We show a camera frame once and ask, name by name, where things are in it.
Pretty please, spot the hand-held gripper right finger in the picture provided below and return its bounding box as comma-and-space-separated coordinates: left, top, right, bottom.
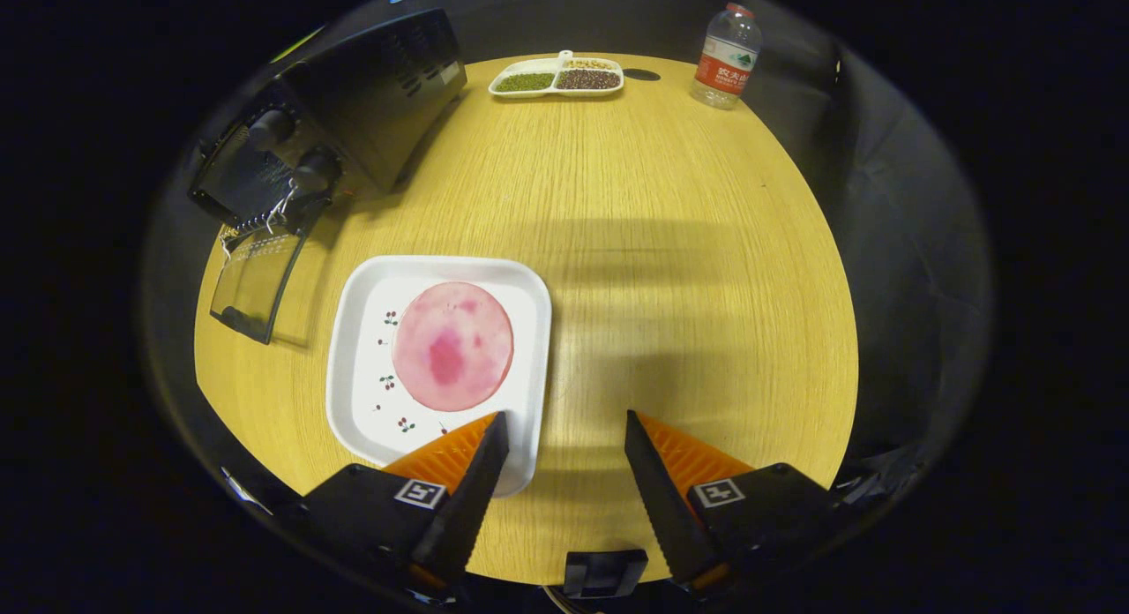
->
624, 409, 834, 593

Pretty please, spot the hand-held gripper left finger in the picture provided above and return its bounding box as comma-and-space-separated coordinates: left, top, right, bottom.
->
300, 411, 511, 590

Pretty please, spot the round pink ham slice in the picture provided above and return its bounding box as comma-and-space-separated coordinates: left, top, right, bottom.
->
392, 281, 515, 413

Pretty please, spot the white square plate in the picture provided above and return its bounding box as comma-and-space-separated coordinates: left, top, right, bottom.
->
325, 255, 553, 498

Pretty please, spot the black toaster oven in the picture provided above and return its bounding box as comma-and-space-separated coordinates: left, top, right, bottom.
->
188, 8, 468, 346

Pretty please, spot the white divided bean tray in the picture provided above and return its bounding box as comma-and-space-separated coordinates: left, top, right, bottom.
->
488, 50, 625, 99

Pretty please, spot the clear bottle with red label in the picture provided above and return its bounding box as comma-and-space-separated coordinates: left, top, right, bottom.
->
691, 3, 764, 110

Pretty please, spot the white string loop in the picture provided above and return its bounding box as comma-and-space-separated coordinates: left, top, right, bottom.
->
263, 180, 301, 236

